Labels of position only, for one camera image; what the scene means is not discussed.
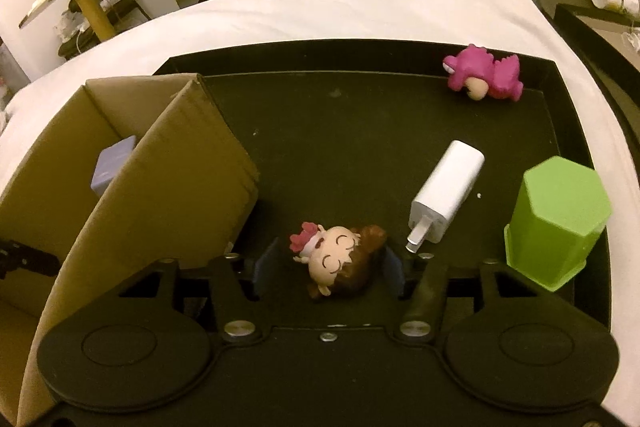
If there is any white charger plug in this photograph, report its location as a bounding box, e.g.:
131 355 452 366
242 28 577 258
405 139 486 254

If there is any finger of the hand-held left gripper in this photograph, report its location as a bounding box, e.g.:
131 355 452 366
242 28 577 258
0 239 61 280

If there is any purple cube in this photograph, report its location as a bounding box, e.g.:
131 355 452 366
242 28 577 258
90 136 138 196

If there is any brown-haired doll figurine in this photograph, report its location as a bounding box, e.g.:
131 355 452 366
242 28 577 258
289 222 388 300

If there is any black tray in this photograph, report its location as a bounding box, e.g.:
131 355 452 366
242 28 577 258
150 38 615 333

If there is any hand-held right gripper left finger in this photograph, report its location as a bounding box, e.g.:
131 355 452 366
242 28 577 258
117 237 281 343

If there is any pink dinosaur figurine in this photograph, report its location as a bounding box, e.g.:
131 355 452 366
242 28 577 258
442 44 525 102

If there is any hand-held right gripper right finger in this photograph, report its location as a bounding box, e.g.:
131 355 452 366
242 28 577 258
382 244 541 343

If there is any cardboard box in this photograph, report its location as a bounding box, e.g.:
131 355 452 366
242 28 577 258
0 74 261 427

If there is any black side table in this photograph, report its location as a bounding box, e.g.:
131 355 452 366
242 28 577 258
552 3 640 138

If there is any green hexagonal box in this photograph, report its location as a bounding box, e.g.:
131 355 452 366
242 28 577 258
502 155 612 292

